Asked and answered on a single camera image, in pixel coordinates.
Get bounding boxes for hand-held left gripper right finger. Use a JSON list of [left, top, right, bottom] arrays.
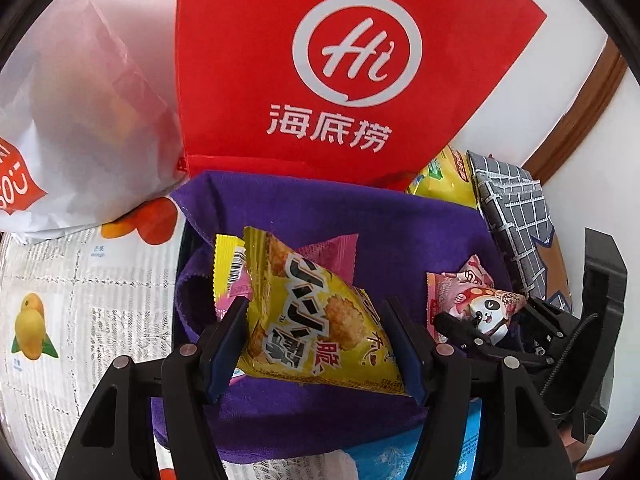
[[381, 298, 586, 480]]

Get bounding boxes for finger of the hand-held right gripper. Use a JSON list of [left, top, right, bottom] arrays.
[[520, 299, 576, 361], [434, 311, 506, 361]]

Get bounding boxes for blue tissue pack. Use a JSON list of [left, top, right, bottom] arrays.
[[320, 400, 483, 480]]

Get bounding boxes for red paper bag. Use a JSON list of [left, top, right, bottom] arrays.
[[175, 0, 548, 193]]

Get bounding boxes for pink panda snack packet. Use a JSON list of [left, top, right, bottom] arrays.
[[426, 255, 528, 348]]

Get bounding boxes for fruit printed tablecloth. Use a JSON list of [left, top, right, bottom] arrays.
[[0, 195, 351, 480]]

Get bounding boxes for white plastic shopping bag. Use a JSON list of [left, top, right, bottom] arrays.
[[0, 0, 186, 246]]

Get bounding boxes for purple fabric tray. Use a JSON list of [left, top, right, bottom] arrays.
[[152, 170, 516, 463]]

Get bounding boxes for brown wooden door frame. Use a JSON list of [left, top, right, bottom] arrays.
[[525, 37, 628, 183]]

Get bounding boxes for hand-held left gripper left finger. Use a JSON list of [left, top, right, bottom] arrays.
[[54, 298, 250, 480]]

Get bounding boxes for large yellow chip bag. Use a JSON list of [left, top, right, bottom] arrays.
[[405, 147, 483, 211]]

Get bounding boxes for yellow pink barcode snack packet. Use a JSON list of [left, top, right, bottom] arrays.
[[212, 234, 253, 321]]

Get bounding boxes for grey checked cloth with star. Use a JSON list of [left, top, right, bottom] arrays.
[[467, 150, 573, 311]]

